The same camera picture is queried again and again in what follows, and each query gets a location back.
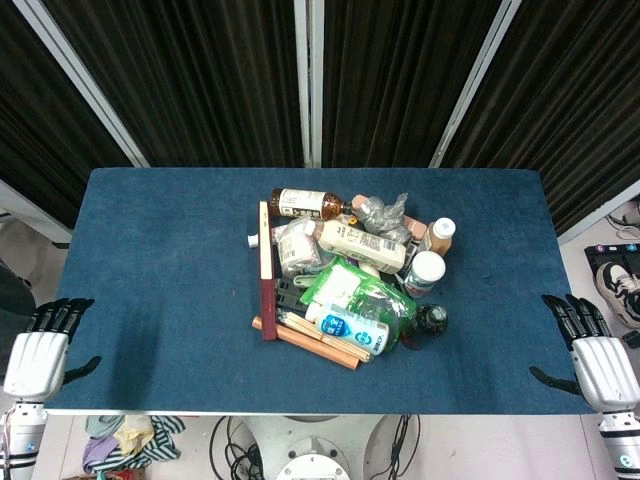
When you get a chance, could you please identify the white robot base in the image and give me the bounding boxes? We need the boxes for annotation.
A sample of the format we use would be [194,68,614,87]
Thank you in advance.
[239,414,396,480]

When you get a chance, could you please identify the brown tea bottle white label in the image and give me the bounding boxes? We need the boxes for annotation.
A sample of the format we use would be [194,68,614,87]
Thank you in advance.
[269,187,354,221]

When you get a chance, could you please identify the cream milk tea bottle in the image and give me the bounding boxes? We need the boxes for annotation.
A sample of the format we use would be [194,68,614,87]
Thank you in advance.
[303,218,409,275]

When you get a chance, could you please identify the blue felt table cover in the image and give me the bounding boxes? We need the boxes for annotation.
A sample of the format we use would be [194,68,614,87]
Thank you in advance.
[43,167,596,416]

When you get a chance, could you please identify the brown drink bottle white cap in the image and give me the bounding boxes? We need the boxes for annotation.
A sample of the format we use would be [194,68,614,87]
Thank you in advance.
[418,216,457,257]

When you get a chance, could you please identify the white bottle blue label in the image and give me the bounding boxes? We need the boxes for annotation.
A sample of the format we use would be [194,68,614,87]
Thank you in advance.
[304,301,390,357]

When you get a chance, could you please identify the green plastic package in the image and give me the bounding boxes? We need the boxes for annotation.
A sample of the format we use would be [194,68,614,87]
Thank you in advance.
[298,256,418,346]

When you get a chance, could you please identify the black cables bundle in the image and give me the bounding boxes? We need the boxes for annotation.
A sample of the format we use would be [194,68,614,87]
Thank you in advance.
[208,414,264,480]

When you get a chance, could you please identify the white lidded jar green label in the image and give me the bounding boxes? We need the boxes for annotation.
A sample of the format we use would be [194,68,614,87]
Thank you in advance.
[402,250,447,300]

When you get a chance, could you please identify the black plastic clip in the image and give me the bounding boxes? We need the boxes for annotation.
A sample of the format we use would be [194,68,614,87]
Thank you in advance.
[274,277,314,312]

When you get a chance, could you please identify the crumpled grey plastic bag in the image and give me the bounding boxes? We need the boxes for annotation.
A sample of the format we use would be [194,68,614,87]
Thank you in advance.
[357,192,414,245]

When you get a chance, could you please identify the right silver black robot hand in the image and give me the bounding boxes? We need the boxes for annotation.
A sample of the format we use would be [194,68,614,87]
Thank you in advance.
[529,293,640,414]

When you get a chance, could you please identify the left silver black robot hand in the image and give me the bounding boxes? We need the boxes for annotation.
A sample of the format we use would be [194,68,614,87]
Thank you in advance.
[3,297,103,403]

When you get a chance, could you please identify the clear bag pink contents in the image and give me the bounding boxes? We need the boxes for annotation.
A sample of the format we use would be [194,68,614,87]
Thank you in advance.
[272,216,322,279]

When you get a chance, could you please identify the black white sneaker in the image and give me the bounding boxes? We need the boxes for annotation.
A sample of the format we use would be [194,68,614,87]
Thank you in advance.
[594,260,640,330]

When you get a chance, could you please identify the dark red flat box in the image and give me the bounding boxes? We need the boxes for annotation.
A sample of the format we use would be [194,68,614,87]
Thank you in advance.
[257,200,278,342]

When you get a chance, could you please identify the striped cloth pile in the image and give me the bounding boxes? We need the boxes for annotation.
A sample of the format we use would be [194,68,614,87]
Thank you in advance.
[81,414,187,475]

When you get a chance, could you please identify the wooden pencils bundle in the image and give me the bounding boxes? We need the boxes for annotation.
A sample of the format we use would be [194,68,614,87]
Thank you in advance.
[275,308,374,363]

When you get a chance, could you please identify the wooden sticks bundle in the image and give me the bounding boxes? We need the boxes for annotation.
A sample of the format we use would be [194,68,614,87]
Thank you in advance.
[251,315,361,371]

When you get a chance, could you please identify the dark glass bottle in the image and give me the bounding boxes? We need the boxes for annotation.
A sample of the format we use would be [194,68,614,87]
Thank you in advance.
[399,302,449,351]

